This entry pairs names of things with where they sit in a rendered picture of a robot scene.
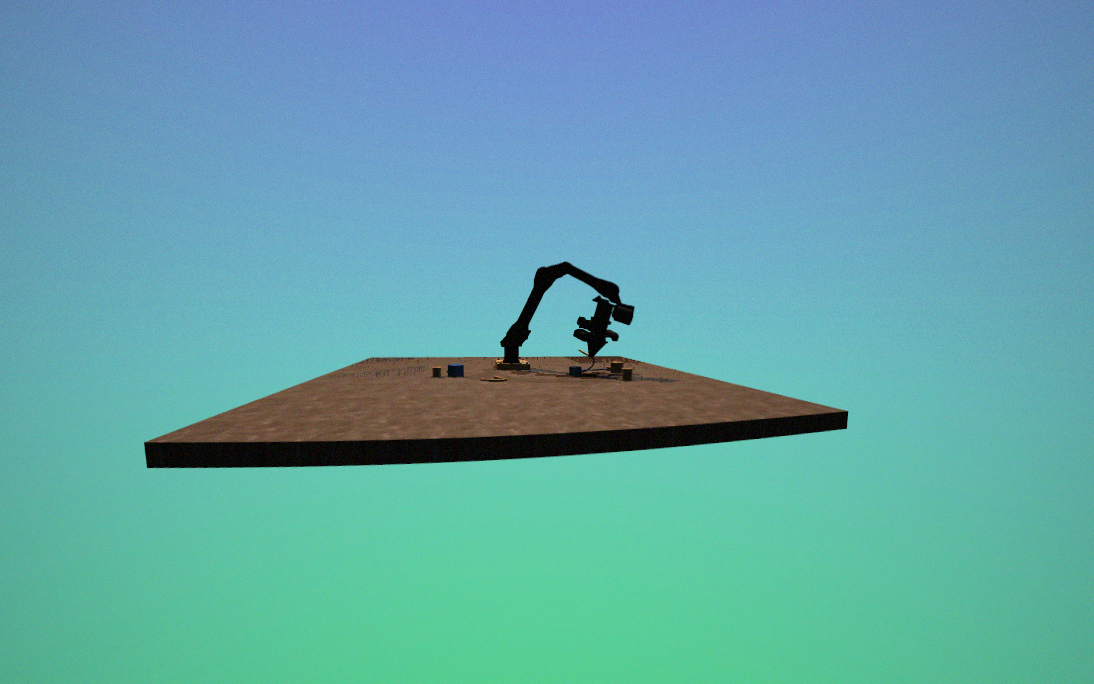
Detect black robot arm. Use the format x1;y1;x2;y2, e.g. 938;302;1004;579
500;262;635;363

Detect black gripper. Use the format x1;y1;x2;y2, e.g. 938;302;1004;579
573;314;619;358

